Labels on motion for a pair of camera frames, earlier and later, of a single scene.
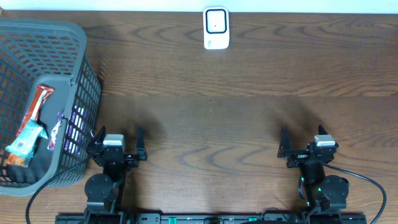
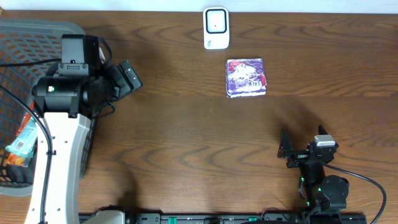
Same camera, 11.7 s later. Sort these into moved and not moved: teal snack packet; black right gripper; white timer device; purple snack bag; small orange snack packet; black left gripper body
Moved: black left gripper body; purple snack bag
Not moved: small orange snack packet; teal snack packet; white timer device; black right gripper
